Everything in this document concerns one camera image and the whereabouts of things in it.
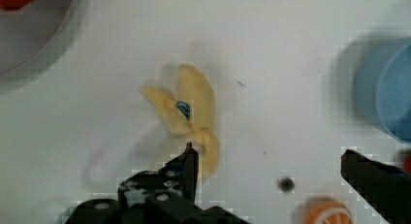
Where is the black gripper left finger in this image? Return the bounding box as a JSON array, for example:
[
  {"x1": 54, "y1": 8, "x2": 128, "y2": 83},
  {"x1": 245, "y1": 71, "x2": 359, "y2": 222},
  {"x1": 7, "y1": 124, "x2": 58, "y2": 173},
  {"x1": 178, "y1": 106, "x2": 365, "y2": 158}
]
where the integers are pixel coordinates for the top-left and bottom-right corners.
[{"x1": 64, "y1": 144, "x2": 249, "y2": 224}]

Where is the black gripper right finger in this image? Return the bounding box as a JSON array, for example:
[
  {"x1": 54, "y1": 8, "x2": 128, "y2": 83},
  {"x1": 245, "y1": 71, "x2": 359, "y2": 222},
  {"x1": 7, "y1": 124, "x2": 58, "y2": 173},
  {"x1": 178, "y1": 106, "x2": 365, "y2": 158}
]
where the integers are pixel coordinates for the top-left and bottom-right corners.
[{"x1": 340, "y1": 149, "x2": 411, "y2": 224}]

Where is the yellow toy banana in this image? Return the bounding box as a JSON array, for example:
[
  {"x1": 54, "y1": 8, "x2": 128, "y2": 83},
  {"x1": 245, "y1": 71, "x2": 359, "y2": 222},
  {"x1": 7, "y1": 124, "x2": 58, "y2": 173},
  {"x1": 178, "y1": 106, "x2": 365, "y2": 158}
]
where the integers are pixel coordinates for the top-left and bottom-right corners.
[{"x1": 142, "y1": 64, "x2": 220, "y2": 179}]

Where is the orange slice toy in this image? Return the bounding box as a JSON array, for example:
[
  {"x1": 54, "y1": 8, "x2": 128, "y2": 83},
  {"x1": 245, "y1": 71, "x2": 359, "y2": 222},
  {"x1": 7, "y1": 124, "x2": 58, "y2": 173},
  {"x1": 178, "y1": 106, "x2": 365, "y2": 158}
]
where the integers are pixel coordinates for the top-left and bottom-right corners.
[{"x1": 295, "y1": 197, "x2": 355, "y2": 224}]

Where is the blue bowl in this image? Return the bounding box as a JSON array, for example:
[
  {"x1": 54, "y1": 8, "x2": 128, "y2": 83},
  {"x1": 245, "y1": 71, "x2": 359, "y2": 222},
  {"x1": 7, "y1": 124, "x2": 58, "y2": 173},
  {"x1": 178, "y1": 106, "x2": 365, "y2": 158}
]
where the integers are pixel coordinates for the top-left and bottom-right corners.
[{"x1": 327, "y1": 38, "x2": 410, "y2": 144}]

